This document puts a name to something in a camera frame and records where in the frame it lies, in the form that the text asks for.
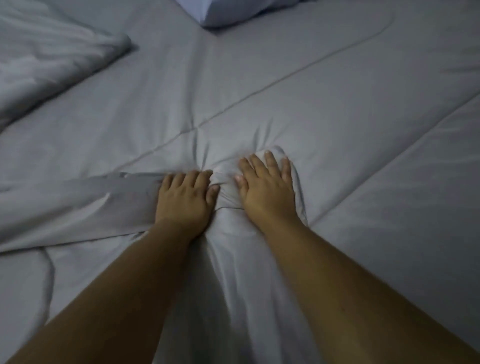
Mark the white cloth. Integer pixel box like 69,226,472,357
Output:
152,145,327,364

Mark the grey quilted comforter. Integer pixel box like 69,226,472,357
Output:
0,0,480,364

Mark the pale blue pillow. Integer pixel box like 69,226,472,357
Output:
175,0,314,29

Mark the person's left forearm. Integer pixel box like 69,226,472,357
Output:
5,220,208,364

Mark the person's left hand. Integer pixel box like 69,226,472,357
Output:
154,170,221,241

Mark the person's right hand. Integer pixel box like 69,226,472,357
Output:
234,150,301,234

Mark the grey folded sheet strip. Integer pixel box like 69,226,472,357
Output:
0,172,166,254

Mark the person's right forearm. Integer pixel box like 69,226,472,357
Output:
259,218,480,364

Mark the grey rumpled blanket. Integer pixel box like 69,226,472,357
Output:
0,0,134,133

